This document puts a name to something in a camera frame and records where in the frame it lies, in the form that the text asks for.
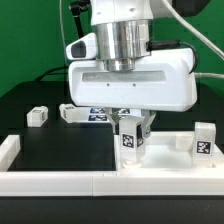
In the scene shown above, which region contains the white square table top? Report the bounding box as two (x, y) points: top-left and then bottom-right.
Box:
(114, 131), (224, 171)

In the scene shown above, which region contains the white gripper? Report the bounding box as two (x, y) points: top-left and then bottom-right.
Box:
(66, 33), (197, 138)

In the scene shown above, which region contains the AprilTag marker sheet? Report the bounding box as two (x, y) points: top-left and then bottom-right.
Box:
(79, 107), (141, 123)

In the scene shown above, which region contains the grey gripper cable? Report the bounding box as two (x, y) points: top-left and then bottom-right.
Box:
(146, 0), (224, 80)

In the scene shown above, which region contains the white hanging cable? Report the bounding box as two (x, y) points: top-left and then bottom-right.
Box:
(58, 0), (70, 82)

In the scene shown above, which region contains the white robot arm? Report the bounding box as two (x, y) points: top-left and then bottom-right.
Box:
(66, 0), (198, 137)

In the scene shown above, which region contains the white U-shaped obstacle fence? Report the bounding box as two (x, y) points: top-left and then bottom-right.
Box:
(0, 135), (224, 196)

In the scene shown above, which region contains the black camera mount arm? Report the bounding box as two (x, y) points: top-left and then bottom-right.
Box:
(69, 0), (91, 38)

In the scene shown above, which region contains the black cable bundle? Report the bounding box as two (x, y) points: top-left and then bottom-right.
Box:
(34, 65), (73, 83)

